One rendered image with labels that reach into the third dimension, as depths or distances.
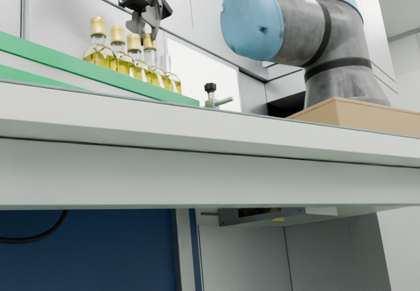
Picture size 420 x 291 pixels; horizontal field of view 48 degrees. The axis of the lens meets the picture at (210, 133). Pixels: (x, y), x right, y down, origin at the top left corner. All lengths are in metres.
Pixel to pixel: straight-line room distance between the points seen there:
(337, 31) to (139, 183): 0.46
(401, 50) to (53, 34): 4.51
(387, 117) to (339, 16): 0.19
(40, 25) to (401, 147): 0.84
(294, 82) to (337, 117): 1.35
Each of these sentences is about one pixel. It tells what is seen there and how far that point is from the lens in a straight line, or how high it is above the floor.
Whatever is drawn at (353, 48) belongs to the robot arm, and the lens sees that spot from 0.83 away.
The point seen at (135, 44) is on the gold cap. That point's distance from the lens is 1.21.
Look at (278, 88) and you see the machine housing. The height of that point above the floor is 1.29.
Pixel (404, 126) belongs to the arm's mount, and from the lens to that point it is 0.79.
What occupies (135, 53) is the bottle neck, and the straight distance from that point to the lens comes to 1.20.
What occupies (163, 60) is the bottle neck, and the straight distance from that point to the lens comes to 1.28.
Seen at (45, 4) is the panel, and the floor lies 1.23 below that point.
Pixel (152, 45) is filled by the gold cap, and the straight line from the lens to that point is 1.25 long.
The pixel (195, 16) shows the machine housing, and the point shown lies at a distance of 1.79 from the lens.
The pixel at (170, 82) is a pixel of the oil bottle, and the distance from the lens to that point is 1.24.
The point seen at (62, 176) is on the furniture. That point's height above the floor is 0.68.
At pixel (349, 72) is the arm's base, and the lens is 0.81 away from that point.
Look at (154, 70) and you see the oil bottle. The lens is 1.20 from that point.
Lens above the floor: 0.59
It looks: 16 degrees up
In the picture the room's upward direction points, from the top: 6 degrees counter-clockwise
